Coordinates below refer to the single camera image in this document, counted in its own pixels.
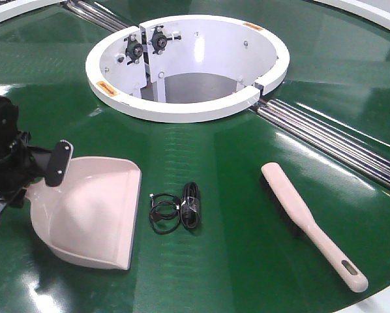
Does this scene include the white rim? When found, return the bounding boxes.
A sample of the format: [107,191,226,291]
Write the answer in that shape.
[318,0,390,31]
[0,0,61,23]

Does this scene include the beige plastic dustpan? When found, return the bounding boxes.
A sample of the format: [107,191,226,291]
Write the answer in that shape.
[25,156,142,270]

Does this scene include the black bearing right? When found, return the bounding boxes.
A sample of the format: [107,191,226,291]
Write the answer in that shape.
[148,25,182,55]

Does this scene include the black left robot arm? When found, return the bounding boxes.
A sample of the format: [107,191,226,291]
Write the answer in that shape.
[0,96,52,218]

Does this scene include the white outer rim right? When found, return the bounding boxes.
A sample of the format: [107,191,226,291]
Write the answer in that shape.
[318,0,390,31]

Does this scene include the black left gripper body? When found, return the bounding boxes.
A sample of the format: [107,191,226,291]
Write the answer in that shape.
[0,130,52,226]

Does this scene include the thick black cable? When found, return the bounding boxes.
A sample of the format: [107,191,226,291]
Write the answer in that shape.
[179,181,202,230]

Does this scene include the black bearing left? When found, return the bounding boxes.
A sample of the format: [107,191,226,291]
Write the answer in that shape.
[124,34,143,65]

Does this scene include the steel rollers right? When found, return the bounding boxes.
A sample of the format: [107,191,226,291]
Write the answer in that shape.
[250,98,390,190]

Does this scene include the beige hand brush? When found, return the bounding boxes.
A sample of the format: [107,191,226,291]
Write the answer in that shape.
[261,162,368,293]

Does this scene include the steel rollers top left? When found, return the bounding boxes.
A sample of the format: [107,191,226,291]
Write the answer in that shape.
[64,1,130,33]

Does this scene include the black bearing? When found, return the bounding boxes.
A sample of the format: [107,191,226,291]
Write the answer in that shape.
[148,25,182,55]
[124,34,143,65]

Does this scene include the white inner conveyor ring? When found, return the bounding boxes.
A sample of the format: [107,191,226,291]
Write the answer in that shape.
[85,14,291,124]

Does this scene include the green conveyor belt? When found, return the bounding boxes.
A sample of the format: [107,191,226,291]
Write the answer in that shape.
[0,1,390,312]

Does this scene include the steel rollers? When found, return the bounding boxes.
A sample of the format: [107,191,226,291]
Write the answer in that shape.
[250,98,390,190]
[64,1,130,33]

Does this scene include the thin black cable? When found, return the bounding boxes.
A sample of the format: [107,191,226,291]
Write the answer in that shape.
[149,193,183,234]

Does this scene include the white outer rim left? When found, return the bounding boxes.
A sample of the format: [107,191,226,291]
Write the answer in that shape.
[0,0,61,23]

